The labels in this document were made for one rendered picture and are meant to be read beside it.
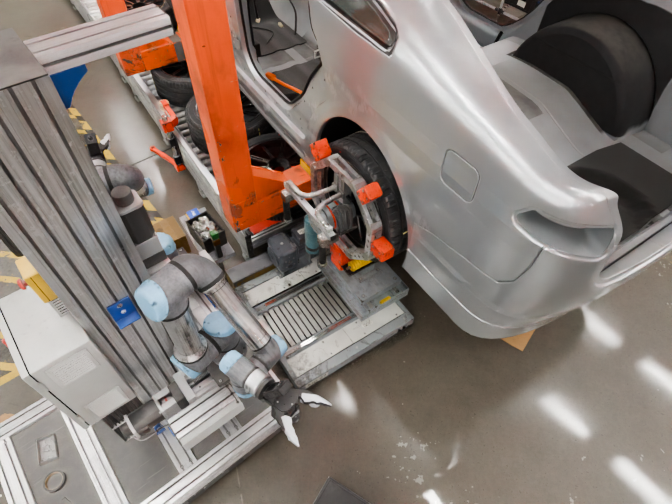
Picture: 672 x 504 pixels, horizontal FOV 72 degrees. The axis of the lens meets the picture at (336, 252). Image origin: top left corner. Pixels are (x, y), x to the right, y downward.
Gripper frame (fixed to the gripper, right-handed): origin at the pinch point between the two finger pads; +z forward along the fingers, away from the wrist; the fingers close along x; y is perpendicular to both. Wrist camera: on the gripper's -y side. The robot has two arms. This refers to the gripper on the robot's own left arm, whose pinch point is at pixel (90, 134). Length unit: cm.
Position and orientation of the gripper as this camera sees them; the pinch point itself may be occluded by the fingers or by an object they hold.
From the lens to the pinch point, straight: 241.8
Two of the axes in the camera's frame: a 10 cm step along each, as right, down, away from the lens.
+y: -1.4, 6.6, 7.4
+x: 9.0, -2.3, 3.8
